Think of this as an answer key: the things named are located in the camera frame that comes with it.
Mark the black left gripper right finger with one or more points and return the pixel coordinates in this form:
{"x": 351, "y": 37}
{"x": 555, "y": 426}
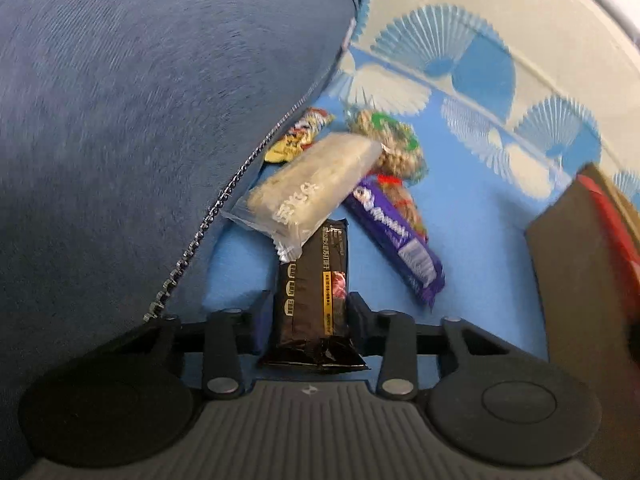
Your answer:
{"x": 398, "y": 340}

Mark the clear rice cracker bar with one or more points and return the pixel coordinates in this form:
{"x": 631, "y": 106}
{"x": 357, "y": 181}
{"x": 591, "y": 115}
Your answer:
{"x": 291, "y": 204}

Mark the red spicy snack packet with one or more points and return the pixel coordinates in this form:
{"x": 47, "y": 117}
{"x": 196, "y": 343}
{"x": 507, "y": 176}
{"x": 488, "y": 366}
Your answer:
{"x": 624, "y": 253}

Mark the blue denim cushion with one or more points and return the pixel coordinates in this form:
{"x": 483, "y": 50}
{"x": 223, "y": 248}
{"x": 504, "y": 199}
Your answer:
{"x": 120, "y": 120}

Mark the red nut snack packet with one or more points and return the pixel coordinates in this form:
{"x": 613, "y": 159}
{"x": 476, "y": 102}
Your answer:
{"x": 396, "y": 192}

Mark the brown cardboard box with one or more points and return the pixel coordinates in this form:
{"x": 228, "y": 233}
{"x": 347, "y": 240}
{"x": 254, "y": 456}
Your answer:
{"x": 587, "y": 329}

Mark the dark brown chocolate bar wrapper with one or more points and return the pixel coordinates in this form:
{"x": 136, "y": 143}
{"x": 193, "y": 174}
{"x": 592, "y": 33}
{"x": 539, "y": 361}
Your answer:
{"x": 309, "y": 327}

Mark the round peanut brittle packet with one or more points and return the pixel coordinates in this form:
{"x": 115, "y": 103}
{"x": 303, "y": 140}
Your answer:
{"x": 402, "y": 156}

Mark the purple Alpenliebe candy bar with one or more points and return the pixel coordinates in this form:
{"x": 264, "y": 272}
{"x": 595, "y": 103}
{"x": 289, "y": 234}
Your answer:
{"x": 403, "y": 247}

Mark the blue fan pattern cloth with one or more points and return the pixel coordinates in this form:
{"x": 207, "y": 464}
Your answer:
{"x": 509, "y": 98}

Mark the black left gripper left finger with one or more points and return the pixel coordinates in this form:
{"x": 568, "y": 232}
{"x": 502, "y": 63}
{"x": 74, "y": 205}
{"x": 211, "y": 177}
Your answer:
{"x": 222, "y": 338}

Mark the yellow cartoon snack stick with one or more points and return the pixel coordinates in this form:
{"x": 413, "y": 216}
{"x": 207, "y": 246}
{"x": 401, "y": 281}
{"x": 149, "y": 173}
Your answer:
{"x": 300, "y": 136}

